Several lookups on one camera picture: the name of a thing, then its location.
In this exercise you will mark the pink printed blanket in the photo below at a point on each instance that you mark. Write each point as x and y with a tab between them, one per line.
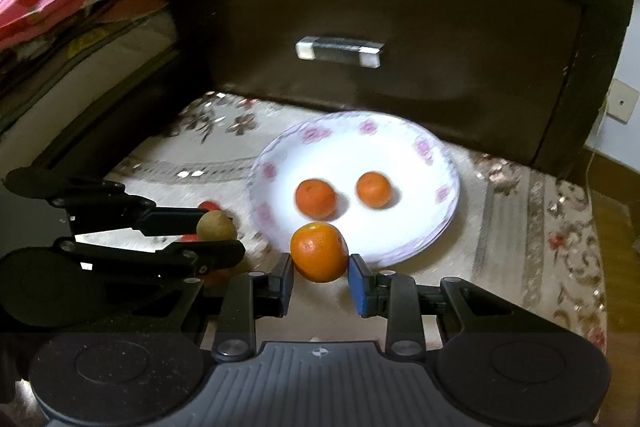
45	2

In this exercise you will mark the large orange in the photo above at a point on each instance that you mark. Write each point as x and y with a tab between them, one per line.
320	252

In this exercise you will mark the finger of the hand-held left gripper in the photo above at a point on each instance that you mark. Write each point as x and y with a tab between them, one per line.
170	221
210	254

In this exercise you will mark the small orange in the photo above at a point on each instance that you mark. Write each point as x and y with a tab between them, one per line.
315	198
373	189

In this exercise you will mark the bed mattress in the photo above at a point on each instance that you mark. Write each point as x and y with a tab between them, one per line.
100	52

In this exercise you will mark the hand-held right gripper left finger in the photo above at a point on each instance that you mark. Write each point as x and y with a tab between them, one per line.
285	284

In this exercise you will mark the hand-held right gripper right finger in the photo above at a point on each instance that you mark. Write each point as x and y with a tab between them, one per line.
358	286

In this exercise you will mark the white floral plate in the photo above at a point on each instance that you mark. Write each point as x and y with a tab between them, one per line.
390	157

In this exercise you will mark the small red fruit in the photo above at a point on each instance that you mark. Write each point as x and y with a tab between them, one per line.
190	237
208	206

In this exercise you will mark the wall socket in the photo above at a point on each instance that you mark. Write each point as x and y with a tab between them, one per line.
623	102

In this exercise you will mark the beige floral mat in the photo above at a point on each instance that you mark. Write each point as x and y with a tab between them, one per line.
525	247

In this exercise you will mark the brown round fruit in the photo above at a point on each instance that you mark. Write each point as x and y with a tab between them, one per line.
216	227

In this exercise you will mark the dark wooden nightstand drawer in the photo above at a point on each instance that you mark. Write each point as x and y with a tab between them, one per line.
450	32

